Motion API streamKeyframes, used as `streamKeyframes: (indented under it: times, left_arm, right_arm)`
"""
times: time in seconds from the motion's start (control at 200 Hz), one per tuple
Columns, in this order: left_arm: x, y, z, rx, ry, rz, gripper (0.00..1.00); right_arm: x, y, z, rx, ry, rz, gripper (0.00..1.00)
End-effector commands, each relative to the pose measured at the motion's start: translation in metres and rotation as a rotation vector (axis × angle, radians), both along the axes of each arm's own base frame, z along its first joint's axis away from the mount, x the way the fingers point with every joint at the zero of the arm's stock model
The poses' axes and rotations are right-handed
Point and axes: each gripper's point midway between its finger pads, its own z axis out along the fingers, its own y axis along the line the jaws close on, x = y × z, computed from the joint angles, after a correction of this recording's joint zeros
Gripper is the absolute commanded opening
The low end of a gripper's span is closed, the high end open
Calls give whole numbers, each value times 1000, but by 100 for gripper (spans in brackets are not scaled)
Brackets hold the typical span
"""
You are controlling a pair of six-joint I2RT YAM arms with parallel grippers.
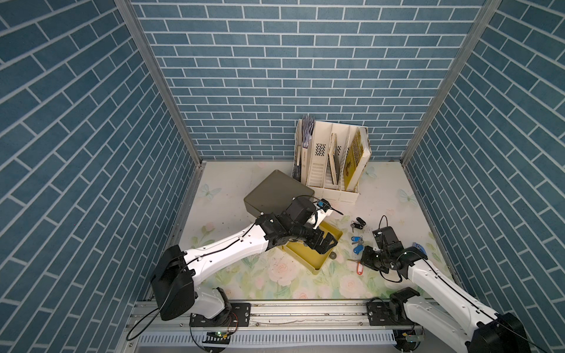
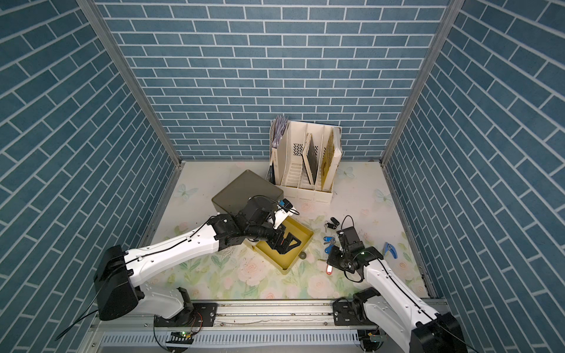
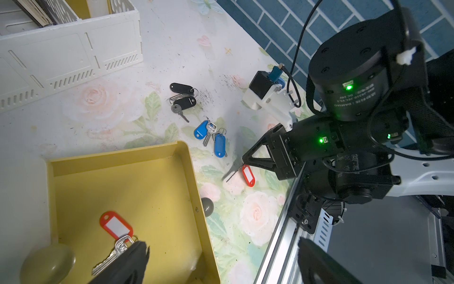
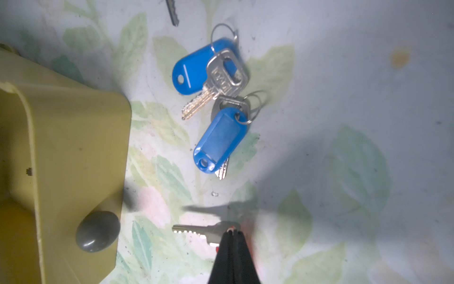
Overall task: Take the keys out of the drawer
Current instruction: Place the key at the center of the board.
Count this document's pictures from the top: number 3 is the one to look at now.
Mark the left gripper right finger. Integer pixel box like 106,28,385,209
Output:
298,237,361,284

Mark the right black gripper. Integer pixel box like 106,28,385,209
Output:
242,113,408,180

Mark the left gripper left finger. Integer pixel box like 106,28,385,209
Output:
90,241,150,284

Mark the red tag key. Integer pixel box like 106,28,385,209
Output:
92,211,138,276
223,164,256,188

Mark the blue tag key bunch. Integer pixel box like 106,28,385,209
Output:
193,120,228,158

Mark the black car key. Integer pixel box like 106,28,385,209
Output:
169,82,197,123

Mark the yellow bottom drawer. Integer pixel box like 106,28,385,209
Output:
47,141,221,284

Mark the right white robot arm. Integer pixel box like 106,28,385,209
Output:
242,1,454,233

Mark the dark drawer knob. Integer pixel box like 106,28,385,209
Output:
201,197,215,217

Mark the yellow drawer knob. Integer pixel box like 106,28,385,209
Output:
20,243,76,284

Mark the white file organizer rack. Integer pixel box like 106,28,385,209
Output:
1,1,143,112

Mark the dark cover book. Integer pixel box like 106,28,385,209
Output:
13,0,54,27

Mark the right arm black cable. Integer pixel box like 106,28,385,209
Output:
286,0,324,109

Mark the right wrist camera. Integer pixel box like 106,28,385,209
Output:
242,63,301,132

